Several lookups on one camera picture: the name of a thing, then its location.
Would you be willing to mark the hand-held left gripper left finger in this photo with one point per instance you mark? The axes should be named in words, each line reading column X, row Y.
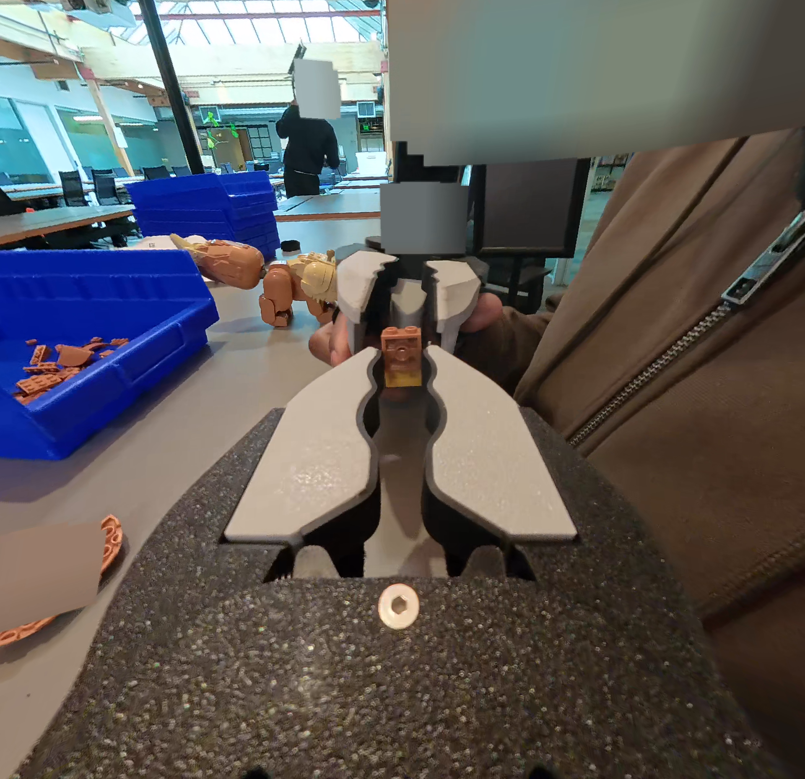
column 308, row 471

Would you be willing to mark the black monitor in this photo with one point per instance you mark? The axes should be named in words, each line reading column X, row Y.
column 528, row 213

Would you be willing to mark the black office chair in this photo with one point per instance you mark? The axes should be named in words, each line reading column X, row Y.
column 76, row 188

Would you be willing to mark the brown toy figure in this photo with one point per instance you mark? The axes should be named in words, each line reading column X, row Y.
column 227, row 261

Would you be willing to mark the blue plastic bin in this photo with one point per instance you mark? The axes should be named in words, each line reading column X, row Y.
column 101, row 313

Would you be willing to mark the black pole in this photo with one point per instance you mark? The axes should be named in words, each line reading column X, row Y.
column 170, row 81

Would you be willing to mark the small tan brick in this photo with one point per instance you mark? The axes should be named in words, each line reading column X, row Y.
column 403, row 375

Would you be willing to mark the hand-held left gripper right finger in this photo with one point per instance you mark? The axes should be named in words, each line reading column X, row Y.
column 493, row 471

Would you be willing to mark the small brown brick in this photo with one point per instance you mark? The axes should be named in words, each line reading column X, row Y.
column 401, row 342

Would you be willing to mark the wooden background table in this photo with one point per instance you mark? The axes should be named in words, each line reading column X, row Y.
column 63, row 222

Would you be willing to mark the tan brick animal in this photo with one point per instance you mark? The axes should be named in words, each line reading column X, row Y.
column 302, row 286

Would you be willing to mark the brown curved brick piece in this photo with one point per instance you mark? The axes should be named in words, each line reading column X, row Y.
column 113, row 546

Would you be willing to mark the stack of blue bins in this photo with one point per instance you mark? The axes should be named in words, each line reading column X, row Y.
column 208, row 213

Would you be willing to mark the pile of brown bricks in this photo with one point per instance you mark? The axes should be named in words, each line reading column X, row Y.
column 63, row 366

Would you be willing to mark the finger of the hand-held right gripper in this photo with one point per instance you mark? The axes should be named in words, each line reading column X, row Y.
column 455, row 288
column 359, row 288

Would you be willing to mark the person's right forearm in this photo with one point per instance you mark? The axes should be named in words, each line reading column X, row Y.
column 528, row 345

